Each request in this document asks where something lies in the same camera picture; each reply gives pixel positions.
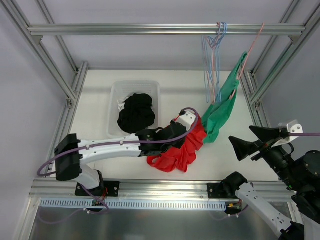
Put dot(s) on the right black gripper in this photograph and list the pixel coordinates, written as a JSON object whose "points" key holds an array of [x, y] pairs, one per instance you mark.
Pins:
{"points": [[261, 146]]}

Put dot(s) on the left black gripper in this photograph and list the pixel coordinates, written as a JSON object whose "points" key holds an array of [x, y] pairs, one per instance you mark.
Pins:
{"points": [[178, 129]]}

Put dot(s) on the red tank top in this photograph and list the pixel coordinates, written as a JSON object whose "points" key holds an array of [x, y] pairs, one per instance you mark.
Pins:
{"points": [[180, 158]]}

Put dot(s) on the black tank top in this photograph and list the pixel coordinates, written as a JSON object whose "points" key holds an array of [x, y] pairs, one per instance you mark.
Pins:
{"points": [[137, 113]]}

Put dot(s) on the white tank top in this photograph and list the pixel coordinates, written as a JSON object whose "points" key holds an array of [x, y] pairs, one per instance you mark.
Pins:
{"points": [[121, 104]]}

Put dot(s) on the light blue hanger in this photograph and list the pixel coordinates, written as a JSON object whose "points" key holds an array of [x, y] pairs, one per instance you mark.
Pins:
{"points": [[207, 67]]}

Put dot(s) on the pink hanger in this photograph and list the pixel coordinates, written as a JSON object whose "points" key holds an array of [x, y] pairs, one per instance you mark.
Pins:
{"points": [[209, 59], [249, 52]]}

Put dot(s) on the blue hanger with black top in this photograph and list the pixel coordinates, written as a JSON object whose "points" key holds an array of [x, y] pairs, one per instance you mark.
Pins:
{"points": [[217, 75]]}

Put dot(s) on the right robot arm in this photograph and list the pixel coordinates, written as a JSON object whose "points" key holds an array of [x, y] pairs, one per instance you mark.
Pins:
{"points": [[302, 176]]}

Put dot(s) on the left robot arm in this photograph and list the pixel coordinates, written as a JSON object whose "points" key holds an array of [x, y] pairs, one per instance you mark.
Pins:
{"points": [[74, 155]]}

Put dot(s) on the green tank top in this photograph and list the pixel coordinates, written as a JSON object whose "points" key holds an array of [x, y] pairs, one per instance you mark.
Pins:
{"points": [[218, 114]]}

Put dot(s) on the white plastic basket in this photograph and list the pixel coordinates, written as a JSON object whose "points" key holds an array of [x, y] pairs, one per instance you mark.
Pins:
{"points": [[124, 89]]}

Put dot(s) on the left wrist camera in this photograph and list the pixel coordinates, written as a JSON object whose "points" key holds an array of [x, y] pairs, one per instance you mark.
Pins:
{"points": [[186, 119]]}

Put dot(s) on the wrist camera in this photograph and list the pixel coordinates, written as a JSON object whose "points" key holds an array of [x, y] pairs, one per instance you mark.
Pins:
{"points": [[186, 119], [285, 129]]}

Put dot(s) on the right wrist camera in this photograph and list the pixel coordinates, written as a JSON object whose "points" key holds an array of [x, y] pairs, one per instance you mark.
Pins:
{"points": [[285, 129]]}

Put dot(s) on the right aluminium frame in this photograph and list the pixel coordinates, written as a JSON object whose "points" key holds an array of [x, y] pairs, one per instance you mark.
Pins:
{"points": [[253, 90]]}

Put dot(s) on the aluminium frame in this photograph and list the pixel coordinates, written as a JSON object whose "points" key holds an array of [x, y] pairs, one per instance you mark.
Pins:
{"points": [[253, 90], [72, 91]]}

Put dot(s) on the aluminium hanging rail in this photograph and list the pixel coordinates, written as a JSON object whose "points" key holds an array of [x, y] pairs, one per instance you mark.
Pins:
{"points": [[112, 29]]}

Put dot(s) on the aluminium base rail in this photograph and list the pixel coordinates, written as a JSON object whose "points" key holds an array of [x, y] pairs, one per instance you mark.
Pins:
{"points": [[137, 189]]}

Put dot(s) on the white slotted cable duct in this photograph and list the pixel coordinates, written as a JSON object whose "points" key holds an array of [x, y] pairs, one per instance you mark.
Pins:
{"points": [[134, 204]]}

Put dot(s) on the left aluminium frame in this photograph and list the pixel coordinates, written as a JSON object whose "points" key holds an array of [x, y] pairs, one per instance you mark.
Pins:
{"points": [[72, 91]]}

